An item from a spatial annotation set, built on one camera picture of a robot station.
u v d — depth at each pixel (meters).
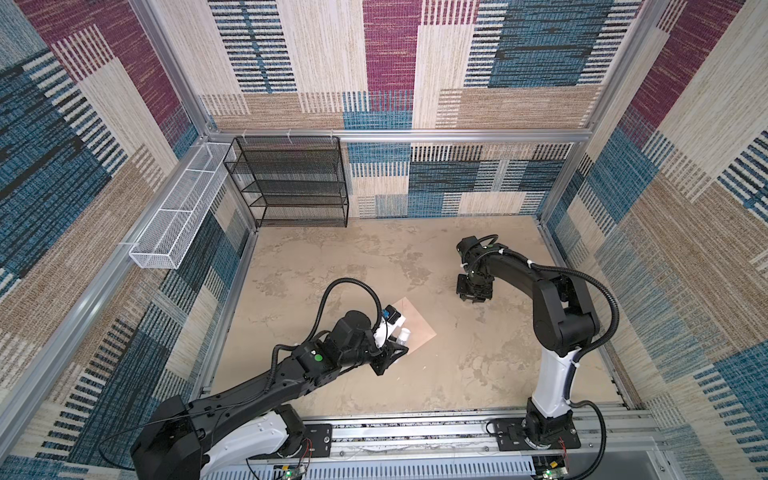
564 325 0.52
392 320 0.66
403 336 0.73
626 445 0.73
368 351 0.64
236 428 0.47
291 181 1.10
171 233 0.94
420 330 0.92
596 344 0.50
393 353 0.73
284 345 0.58
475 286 0.83
